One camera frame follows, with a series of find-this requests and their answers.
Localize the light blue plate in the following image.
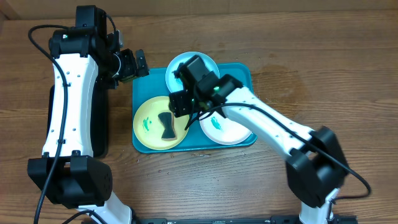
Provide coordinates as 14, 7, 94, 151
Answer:
165, 52, 220, 106

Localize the dark scrubbing sponge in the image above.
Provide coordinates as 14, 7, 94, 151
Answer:
158, 112, 177, 141

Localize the yellow-green plate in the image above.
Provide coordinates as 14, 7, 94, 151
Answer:
133, 96, 189, 151

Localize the white plate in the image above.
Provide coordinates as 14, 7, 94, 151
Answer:
199, 112, 252, 145

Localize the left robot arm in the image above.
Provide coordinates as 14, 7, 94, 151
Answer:
27, 24, 149, 223

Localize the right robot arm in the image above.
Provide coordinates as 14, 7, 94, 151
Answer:
169, 73, 348, 223

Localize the teal plastic tray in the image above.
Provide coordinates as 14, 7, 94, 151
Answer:
132, 62, 257, 152

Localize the black plastic tray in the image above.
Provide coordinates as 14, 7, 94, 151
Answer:
45, 83, 109, 159

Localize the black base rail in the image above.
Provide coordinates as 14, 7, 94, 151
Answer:
133, 214, 358, 224

